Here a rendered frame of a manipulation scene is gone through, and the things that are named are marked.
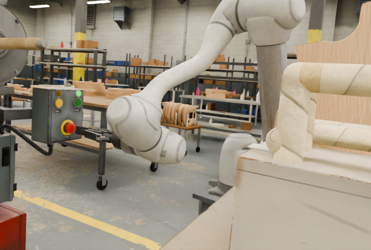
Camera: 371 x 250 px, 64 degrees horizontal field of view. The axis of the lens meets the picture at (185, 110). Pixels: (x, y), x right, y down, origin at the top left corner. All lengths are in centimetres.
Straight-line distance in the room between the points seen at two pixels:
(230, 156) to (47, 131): 72
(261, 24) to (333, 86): 71
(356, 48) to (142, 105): 50
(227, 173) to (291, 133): 98
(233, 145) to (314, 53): 68
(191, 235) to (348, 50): 47
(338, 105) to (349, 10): 1119
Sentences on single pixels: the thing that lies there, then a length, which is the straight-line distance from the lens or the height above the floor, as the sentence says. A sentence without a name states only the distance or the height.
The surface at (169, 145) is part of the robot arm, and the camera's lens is 87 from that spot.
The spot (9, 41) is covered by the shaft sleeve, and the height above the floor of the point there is 125.
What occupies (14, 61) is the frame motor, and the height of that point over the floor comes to 120.
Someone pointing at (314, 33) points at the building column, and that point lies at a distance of 752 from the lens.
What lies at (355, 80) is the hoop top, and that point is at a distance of 33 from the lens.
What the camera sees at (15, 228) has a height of 57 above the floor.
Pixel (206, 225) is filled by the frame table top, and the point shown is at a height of 93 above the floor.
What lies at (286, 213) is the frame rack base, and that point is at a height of 105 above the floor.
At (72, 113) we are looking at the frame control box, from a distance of 122.
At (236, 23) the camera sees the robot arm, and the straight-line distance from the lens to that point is 109.
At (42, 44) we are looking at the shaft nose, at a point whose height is 125.
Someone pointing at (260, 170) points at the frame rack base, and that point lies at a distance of 34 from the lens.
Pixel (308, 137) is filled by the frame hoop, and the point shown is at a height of 112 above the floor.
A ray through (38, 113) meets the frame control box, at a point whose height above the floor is 103.
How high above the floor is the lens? 118
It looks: 6 degrees down
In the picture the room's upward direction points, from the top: 4 degrees clockwise
